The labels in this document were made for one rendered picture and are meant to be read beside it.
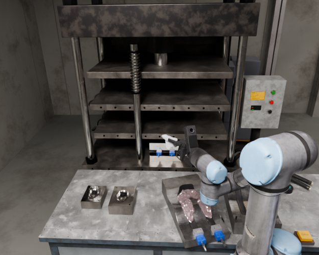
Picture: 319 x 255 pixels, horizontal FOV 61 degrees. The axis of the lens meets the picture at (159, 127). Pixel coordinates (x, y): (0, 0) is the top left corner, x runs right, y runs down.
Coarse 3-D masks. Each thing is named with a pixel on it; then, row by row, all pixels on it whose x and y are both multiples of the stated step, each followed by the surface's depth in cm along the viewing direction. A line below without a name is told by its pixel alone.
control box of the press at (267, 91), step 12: (252, 84) 208; (264, 84) 207; (276, 84) 207; (252, 96) 211; (264, 96) 211; (276, 96) 210; (240, 108) 225; (252, 108) 216; (264, 108) 215; (276, 108) 214; (240, 120) 224; (252, 120) 220; (264, 120) 219; (276, 120) 219; (252, 132) 231
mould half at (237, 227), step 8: (232, 192) 175; (248, 192) 174; (232, 200) 171; (232, 208) 164; (232, 216) 158; (240, 216) 157; (232, 224) 158; (240, 224) 153; (280, 224) 152; (240, 232) 156
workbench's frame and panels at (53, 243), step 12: (48, 240) 157; (60, 240) 157; (72, 240) 156; (84, 240) 156; (96, 240) 155; (108, 240) 155; (120, 240) 154; (60, 252) 168; (72, 252) 168; (84, 252) 167; (96, 252) 167; (108, 252) 166; (120, 252) 165; (132, 252) 165; (144, 252) 164; (156, 252) 163; (168, 252) 163; (180, 252) 163; (192, 252) 162; (204, 252) 162; (216, 252) 161; (228, 252) 160; (312, 252) 156
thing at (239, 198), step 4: (236, 192) 175; (240, 192) 175; (236, 196) 173; (240, 196) 173; (236, 200) 170; (240, 200) 171; (240, 204) 168; (244, 204) 167; (240, 208) 164; (244, 208) 164; (244, 212) 161
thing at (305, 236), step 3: (297, 231) 154; (300, 231) 153; (303, 231) 153; (306, 231) 153; (300, 234) 151; (303, 234) 151; (306, 234) 151; (309, 234) 151; (300, 237) 150; (303, 237) 149; (306, 237) 149; (309, 237) 149; (303, 240) 149; (306, 240) 149; (309, 240) 149
